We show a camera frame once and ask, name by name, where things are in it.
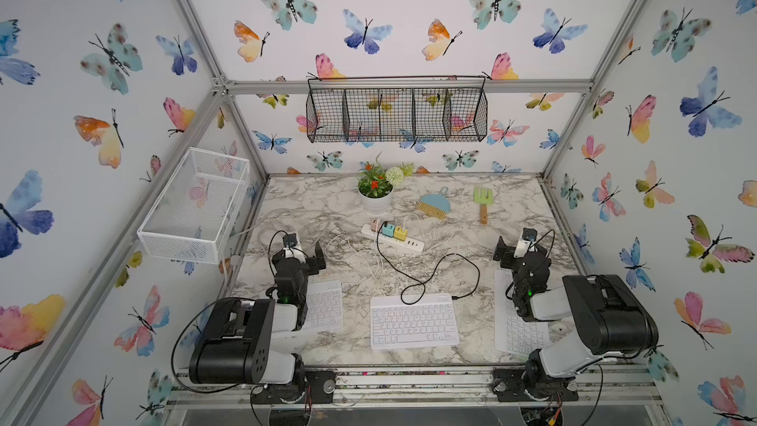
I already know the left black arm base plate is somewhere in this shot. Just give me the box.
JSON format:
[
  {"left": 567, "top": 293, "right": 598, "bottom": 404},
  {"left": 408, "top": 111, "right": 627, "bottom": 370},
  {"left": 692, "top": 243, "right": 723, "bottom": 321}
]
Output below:
[{"left": 250, "top": 369, "right": 336, "bottom": 405}]

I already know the white potted flower plant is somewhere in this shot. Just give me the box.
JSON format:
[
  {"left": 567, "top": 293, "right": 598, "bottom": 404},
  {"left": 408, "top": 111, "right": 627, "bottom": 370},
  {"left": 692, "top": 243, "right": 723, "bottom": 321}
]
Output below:
[{"left": 357, "top": 155, "right": 415, "bottom": 216}]

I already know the white power strip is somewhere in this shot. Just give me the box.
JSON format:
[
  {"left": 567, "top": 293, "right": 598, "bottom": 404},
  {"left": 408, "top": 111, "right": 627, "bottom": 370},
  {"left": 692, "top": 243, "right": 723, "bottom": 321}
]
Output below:
[{"left": 360, "top": 224, "right": 425, "bottom": 254}]

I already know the middle white wireless keyboard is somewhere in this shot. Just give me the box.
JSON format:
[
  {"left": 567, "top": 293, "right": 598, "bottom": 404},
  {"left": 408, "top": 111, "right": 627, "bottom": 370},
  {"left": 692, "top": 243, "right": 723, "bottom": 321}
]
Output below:
[{"left": 369, "top": 294, "right": 461, "bottom": 350}]

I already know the white wireless keyboard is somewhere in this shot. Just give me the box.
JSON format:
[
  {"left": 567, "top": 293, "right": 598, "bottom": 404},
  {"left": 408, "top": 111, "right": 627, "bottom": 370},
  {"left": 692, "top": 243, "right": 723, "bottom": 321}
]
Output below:
[
  {"left": 494, "top": 268, "right": 552, "bottom": 357},
  {"left": 369, "top": 294, "right": 461, "bottom": 350},
  {"left": 302, "top": 281, "right": 343, "bottom": 333}
]

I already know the black wire wall basket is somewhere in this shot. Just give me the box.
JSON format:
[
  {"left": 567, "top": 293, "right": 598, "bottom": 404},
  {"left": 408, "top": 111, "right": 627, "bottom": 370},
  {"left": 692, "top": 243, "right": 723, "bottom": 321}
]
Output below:
[{"left": 301, "top": 76, "right": 489, "bottom": 144}]

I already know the black charging cable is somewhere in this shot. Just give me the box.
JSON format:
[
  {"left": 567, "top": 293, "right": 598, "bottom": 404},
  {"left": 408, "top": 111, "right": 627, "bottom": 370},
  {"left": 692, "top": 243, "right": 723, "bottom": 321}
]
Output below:
[{"left": 375, "top": 221, "right": 482, "bottom": 307}]

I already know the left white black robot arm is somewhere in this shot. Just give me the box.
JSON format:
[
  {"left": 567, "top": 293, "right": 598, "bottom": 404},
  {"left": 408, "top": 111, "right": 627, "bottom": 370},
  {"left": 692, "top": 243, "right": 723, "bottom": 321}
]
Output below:
[{"left": 188, "top": 244, "right": 326, "bottom": 390}]

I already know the left white wireless keyboard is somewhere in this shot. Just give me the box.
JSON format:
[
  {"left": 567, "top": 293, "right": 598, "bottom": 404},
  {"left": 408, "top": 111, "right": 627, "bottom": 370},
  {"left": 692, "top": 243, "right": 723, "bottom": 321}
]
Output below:
[{"left": 302, "top": 281, "right": 343, "bottom": 333}]

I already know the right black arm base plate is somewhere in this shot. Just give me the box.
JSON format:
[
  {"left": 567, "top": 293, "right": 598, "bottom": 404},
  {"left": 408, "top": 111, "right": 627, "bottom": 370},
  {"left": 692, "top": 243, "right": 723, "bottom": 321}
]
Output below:
[{"left": 490, "top": 368, "right": 579, "bottom": 402}]

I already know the white mesh wall basket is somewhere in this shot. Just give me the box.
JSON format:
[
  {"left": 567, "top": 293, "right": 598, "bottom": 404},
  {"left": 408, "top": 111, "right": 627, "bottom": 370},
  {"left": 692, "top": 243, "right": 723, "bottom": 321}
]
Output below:
[{"left": 137, "top": 147, "right": 250, "bottom": 264}]

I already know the right white wireless keyboard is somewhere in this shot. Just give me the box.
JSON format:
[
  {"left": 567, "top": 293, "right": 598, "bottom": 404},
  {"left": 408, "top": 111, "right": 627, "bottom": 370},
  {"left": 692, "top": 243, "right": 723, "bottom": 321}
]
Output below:
[{"left": 494, "top": 268, "right": 552, "bottom": 357}]

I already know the yellow plug adapter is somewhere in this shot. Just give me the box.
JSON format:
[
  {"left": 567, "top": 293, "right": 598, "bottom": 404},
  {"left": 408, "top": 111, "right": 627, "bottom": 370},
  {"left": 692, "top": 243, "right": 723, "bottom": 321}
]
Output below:
[{"left": 393, "top": 226, "right": 408, "bottom": 241}]

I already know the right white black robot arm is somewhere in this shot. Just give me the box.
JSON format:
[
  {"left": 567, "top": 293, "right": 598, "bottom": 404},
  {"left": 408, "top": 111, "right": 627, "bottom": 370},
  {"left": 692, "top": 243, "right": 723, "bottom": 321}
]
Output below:
[{"left": 493, "top": 239, "right": 658, "bottom": 391}]

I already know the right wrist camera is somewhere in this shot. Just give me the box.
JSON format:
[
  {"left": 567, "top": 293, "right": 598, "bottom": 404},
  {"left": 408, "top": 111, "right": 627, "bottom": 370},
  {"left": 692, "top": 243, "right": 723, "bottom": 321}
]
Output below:
[{"left": 514, "top": 228, "right": 538, "bottom": 258}]

